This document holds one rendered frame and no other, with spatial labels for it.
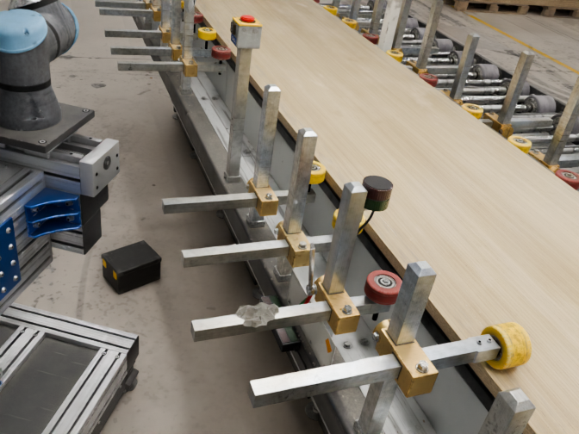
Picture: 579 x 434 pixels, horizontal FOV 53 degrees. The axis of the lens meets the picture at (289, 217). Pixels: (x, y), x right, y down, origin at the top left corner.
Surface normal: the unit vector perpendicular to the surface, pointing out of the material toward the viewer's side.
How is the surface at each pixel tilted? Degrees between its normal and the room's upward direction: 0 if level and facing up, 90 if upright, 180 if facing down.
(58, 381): 0
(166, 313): 0
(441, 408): 90
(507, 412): 90
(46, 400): 0
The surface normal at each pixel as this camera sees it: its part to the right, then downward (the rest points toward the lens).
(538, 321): 0.14, -0.83
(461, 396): -0.93, 0.08
